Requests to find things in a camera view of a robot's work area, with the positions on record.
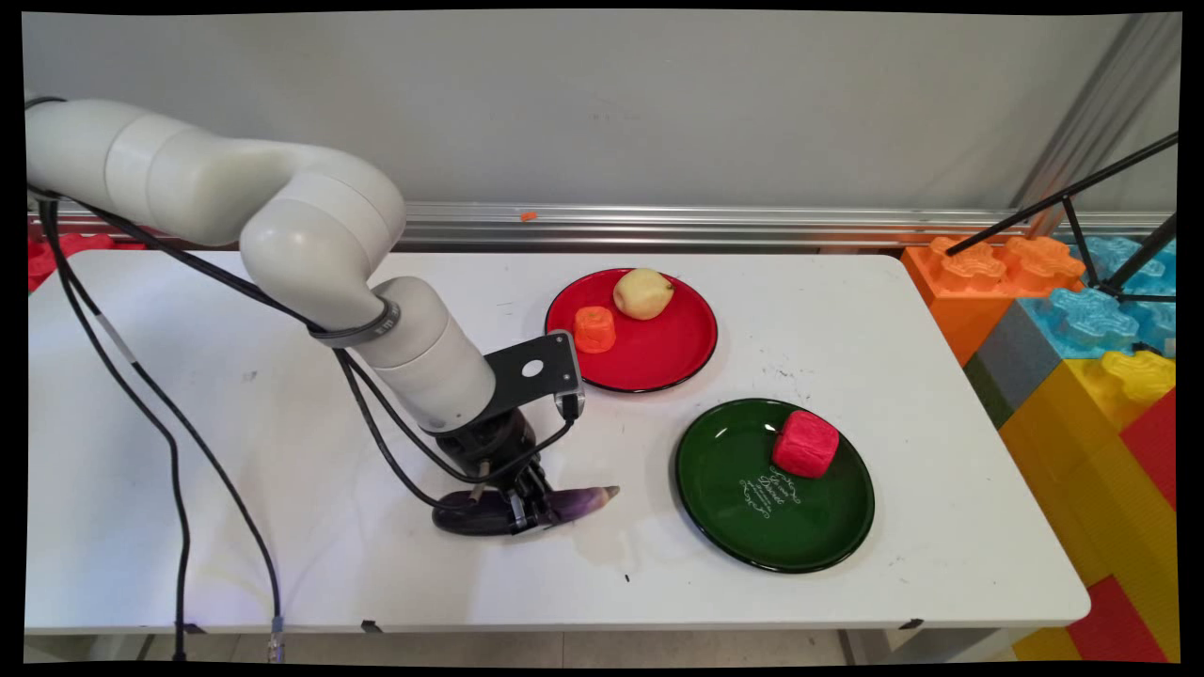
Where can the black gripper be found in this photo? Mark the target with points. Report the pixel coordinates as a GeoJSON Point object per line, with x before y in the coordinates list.
{"type": "Point", "coordinates": [489, 447]}

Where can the purple toy eggplant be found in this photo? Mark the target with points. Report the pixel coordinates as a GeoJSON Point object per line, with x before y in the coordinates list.
{"type": "Point", "coordinates": [583, 501]}

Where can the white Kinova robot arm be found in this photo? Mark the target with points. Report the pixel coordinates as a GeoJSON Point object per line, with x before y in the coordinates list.
{"type": "Point", "coordinates": [310, 244]}

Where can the orange toy vegetable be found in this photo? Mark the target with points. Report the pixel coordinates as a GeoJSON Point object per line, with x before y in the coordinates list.
{"type": "Point", "coordinates": [594, 331]}

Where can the red enamel plate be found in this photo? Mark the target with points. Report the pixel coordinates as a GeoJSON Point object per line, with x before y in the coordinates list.
{"type": "Point", "coordinates": [658, 357]}

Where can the green enamel plate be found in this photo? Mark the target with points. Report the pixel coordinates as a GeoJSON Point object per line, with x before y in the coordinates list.
{"type": "Point", "coordinates": [734, 527]}

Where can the yellow toy pear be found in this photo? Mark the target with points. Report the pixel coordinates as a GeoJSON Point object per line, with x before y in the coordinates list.
{"type": "Point", "coordinates": [643, 293]}

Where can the red toy cube fruit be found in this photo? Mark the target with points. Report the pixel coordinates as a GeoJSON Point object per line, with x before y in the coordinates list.
{"type": "Point", "coordinates": [805, 444]}

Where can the orange foam building block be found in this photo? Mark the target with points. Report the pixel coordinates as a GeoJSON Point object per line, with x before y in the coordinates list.
{"type": "Point", "coordinates": [969, 282]}

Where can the grey foam building block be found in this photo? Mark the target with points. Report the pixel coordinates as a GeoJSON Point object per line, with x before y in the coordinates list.
{"type": "Point", "coordinates": [1011, 362]}

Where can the red foam building block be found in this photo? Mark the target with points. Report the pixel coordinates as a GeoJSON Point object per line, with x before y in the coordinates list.
{"type": "Point", "coordinates": [1115, 625]}
{"type": "Point", "coordinates": [56, 254]}
{"type": "Point", "coordinates": [1152, 447]}

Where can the blue foam building block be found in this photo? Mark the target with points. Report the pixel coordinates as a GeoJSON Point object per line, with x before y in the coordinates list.
{"type": "Point", "coordinates": [1091, 320]}

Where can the black tripod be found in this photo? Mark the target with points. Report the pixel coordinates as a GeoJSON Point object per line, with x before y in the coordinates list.
{"type": "Point", "coordinates": [1082, 202]}

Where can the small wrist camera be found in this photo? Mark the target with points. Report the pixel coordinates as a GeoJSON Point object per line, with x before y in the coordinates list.
{"type": "Point", "coordinates": [569, 405]}

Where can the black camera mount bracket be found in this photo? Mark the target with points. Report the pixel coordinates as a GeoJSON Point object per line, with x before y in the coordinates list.
{"type": "Point", "coordinates": [531, 371]}

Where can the horizontal aluminium rail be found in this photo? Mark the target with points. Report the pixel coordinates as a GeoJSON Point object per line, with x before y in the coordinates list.
{"type": "Point", "coordinates": [705, 226]}

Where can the slanted aluminium post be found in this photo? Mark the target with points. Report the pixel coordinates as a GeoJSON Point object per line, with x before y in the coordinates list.
{"type": "Point", "coordinates": [1101, 122]}

